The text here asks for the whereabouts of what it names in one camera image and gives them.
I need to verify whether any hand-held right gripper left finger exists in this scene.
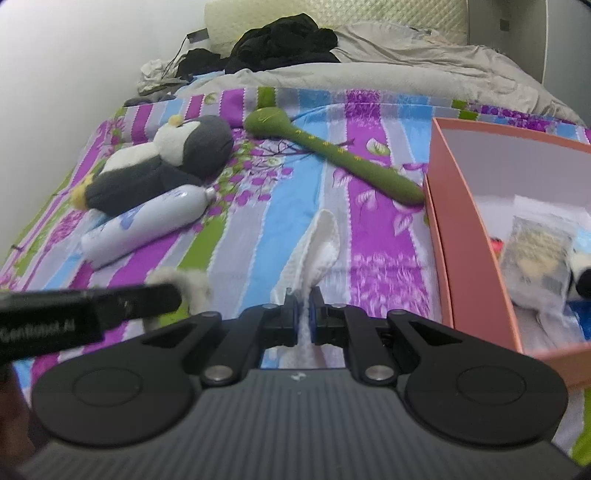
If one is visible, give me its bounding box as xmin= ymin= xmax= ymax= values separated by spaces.
xmin=139 ymin=286 xmax=302 ymax=387

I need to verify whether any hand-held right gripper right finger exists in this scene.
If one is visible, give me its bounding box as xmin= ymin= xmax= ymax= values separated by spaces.
xmin=308 ymin=285 xmax=465 ymax=387

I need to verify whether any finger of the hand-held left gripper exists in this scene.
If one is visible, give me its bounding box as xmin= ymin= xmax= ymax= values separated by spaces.
xmin=91 ymin=281 xmax=184 ymax=324

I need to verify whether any fuzzy grey white plush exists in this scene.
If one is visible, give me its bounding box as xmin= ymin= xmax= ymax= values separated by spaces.
xmin=145 ymin=267 xmax=213 ymax=331

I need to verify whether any white towel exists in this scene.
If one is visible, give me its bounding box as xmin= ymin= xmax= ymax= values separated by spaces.
xmin=270 ymin=209 xmax=343 ymax=370

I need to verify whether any orange cardboard box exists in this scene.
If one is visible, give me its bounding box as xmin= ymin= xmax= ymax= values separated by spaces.
xmin=422 ymin=117 xmax=591 ymax=391

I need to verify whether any clear plastic packet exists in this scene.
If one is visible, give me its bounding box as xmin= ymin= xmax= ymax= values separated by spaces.
xmin=501 ymin=215 xmax=576 ymax=308

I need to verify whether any small panda plush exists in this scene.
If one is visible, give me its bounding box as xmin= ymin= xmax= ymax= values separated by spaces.
xmin=565 ymin=246 xmax=591 ymax=297

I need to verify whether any white spray bottle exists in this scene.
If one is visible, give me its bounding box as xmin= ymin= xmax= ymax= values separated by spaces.
xmin=80 ymin=184 xmax=218 ymax=271

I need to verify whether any striped floral bedsheet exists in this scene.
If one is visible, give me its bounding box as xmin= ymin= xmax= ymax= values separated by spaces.
xmin=0 ymin=87 xmax=591 ymax=462

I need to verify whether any grey white penguin plush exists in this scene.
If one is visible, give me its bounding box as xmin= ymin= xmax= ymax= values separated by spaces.
xmin=71 ymin=115 xmax=235 ymax=216

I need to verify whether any green plush stick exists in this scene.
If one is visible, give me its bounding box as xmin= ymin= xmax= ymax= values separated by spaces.
xmin=243 ymin=106 xmax=426 ymax=206

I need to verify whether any dark grey cloth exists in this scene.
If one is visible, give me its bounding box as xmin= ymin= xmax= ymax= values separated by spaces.
xmin=124 ymin=92 xmax=177 ymax=108

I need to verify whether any crumpled white cloth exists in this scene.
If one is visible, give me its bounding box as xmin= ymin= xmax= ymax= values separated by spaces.
xmin=137 ymin=58 xmax=186 ymax=94

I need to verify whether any black clothing pile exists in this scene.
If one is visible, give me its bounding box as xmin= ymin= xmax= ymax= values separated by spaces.
xmin=177 ymin=48 xmax=232 ymax=78

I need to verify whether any grey duvet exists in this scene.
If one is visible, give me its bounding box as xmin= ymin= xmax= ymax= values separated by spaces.
xmin=184 ymin=22 xmax=588 ymax=126

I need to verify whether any black jacket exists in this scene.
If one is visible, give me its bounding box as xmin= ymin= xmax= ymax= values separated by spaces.
xmin=225 ymin=12 xmax=341 ymax=75

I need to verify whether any cream quilted headboard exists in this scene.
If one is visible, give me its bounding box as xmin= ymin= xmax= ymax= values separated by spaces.
xmin=205 ymin=0 xmax=468 ymax=45

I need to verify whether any grey wardrobe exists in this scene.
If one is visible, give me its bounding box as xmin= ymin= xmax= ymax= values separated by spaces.
xmin=465 ymin=0 xmax=591 ymax=85

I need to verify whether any black cable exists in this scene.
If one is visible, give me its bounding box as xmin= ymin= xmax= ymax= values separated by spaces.
xmin=161 ymin=32 xmax=195 ymax=80

